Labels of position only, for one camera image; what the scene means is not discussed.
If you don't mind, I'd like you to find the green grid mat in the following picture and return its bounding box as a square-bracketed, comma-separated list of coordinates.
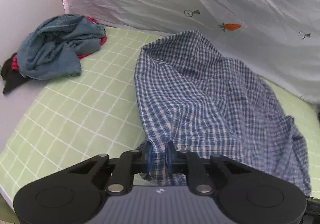
[0, 26, 320, 224]

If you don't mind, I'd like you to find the blue denim garment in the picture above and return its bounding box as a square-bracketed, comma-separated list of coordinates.
[17, 13, 107, 80]

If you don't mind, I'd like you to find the white printed carrot sheet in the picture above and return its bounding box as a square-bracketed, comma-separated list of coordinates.
[63, 0, 319, 103]

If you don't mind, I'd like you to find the black garment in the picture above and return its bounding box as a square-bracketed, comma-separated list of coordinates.
[1, 53, 30, 95]

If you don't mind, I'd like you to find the blue plaid shirt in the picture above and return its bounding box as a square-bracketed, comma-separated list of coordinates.
[134, 30, 311, 195]

